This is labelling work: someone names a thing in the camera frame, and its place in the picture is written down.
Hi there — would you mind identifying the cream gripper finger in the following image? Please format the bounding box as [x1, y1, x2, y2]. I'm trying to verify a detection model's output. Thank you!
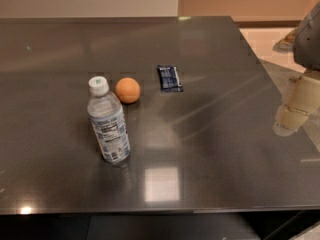
[275, 71, 320, 132]

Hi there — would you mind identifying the clear plastic water bottle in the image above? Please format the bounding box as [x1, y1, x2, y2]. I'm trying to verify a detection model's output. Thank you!
[87, 76, 130, 164]

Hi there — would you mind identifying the dark blue snack packet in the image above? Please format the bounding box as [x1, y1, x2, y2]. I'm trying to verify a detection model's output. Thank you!
[157, 65, 183, 92]

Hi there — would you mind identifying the orange fruit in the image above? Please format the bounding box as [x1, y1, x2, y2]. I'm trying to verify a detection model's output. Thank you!
[116, 77, 141, 104]

